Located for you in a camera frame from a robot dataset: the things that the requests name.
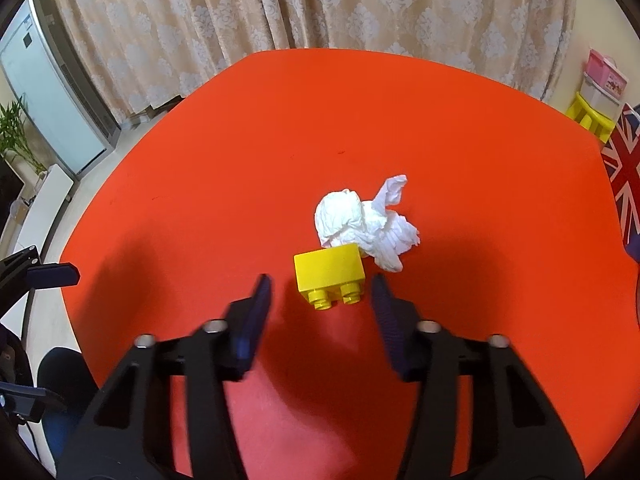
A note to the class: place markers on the flag-print tissue box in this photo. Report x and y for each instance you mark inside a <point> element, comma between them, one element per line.
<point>627,170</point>

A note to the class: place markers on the white low cabinet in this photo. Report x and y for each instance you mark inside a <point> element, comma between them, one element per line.
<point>47,200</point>

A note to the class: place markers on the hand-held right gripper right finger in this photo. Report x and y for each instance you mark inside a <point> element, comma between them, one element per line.
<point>390,320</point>

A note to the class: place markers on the pink storage box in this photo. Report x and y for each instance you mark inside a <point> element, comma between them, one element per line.
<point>605,80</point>

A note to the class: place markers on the yellow toy brick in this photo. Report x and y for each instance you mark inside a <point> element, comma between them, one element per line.
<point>327,270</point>

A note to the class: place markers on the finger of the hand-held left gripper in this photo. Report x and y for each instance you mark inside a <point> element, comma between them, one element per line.
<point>30,402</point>
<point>55,275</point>

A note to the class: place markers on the crumpled white tissue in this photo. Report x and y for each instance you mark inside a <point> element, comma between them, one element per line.
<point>360,225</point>

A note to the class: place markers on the beige patterned curtain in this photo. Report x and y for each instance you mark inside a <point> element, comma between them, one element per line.
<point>300,10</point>

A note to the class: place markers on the green potted plant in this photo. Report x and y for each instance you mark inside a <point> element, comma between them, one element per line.
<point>17,135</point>

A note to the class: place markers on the yellow plastic stool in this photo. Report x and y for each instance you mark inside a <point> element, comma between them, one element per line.
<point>590,115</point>

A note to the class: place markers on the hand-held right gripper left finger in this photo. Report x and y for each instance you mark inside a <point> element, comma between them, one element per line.
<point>250,320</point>

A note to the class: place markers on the white standing air conditioner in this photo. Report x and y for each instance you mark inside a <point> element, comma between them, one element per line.
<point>45,90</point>

